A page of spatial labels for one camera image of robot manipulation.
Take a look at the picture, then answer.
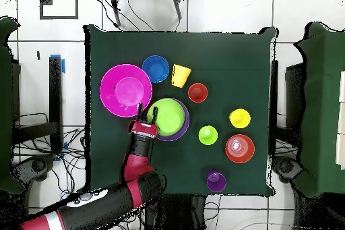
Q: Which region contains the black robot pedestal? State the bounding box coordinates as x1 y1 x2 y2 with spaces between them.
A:
145 194 207 230

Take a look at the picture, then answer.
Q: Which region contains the dark green tablecloth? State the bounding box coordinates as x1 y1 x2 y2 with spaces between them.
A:
82 24 278 197

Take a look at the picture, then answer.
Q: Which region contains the orange bowl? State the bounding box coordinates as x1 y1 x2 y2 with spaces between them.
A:
224 134 256 165

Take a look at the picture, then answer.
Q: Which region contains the purple bowl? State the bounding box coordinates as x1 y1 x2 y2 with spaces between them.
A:
155 97 190 142

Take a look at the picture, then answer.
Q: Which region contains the pink bowl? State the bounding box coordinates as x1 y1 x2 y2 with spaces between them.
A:
99 63 153 118

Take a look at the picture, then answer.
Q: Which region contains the purple cup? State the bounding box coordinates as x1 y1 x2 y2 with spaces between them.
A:
206 170 228 194

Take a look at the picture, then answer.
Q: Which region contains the blue bowl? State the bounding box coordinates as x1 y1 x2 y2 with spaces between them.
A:
142 55 170 84

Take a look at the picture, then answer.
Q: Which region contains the green bowl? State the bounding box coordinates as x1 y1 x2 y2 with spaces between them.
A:
146 98 186 137

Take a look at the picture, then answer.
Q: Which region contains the neighbouring green-clothed table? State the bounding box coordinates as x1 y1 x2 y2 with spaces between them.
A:
292 21 345 198
0 16 26 196

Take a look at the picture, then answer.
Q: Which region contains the black metal stand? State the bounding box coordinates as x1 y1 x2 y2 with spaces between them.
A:
11 55 64 155

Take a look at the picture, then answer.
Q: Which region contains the blue tape strip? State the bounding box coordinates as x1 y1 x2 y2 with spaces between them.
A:
49 53 66 74

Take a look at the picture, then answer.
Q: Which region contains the yellow ribbed cup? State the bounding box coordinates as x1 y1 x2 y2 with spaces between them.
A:
170 63 193 89

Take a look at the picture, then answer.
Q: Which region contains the tall yellow cup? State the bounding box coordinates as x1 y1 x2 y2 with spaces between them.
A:
228 108 251 130

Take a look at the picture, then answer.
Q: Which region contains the grey robot pedestal leg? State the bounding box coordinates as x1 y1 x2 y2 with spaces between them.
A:
11 154 56 183
270 156 304 185

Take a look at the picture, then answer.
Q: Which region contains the green cup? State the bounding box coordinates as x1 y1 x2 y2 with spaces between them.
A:
198 125 219 146

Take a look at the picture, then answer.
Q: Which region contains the orange cup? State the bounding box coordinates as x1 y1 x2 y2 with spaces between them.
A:
187 82 209 104

